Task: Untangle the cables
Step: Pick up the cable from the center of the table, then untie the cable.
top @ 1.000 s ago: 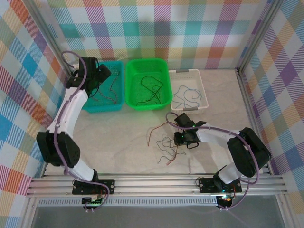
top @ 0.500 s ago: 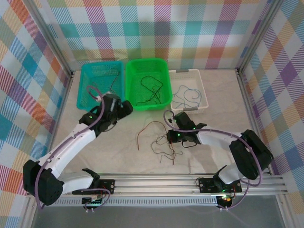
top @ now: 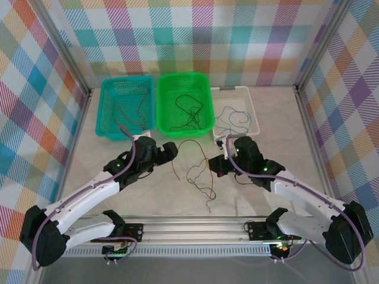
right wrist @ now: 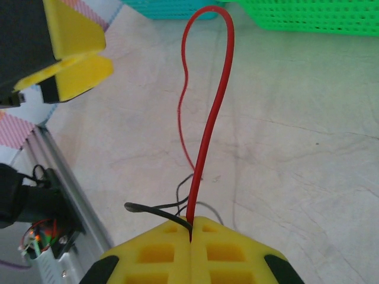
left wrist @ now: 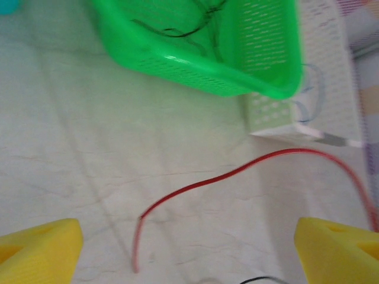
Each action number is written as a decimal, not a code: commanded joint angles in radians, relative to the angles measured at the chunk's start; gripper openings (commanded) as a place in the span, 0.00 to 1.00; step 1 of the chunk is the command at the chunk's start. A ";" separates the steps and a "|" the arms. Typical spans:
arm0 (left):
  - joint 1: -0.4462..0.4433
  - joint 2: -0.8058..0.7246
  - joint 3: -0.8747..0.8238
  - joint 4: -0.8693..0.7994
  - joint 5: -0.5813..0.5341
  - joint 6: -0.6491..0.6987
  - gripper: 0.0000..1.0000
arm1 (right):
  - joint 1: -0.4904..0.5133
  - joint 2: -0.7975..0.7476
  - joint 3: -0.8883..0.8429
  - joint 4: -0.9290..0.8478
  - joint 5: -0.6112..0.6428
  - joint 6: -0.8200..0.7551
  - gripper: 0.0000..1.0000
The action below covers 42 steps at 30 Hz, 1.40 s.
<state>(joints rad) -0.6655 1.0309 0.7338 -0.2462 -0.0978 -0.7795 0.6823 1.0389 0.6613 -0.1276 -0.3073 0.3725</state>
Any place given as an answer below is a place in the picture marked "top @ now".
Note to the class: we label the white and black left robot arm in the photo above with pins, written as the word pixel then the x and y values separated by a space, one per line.
pixel 83 198

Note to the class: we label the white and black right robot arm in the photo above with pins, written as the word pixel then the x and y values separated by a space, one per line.
pixel 305 195

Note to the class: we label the teal plastic basket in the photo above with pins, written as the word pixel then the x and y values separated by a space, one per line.
pixel 124 130

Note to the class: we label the white plastic basket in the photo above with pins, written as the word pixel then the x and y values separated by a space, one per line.
pixel 234 94

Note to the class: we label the black mounting plate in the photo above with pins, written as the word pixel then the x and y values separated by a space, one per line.
pixel 256 230
pixel 134 232

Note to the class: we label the green plastic basket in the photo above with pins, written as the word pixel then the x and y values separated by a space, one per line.
pixel 183 85

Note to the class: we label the small controller board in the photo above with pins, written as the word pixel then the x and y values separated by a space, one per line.
pixel 279 247
pixel 118 250

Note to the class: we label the checkered cloth backdrop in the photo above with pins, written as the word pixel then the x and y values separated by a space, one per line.
pixel 189 44

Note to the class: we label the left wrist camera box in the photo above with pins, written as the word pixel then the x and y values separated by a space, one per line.
pixel 143 135

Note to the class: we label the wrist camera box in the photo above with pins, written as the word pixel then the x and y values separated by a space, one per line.
pixel 222 143
pixel 143 135

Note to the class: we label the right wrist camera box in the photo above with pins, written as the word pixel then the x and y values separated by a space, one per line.
pixel 222 143

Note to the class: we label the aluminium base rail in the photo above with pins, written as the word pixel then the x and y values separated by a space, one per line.
pixel 192 229

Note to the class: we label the aluminium frame side rail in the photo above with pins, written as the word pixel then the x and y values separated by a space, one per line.
pixel 309 124
pixel 75 139

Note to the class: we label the aluminium frame post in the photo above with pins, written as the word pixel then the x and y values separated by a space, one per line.
pixel 322 44
pixel 63 47

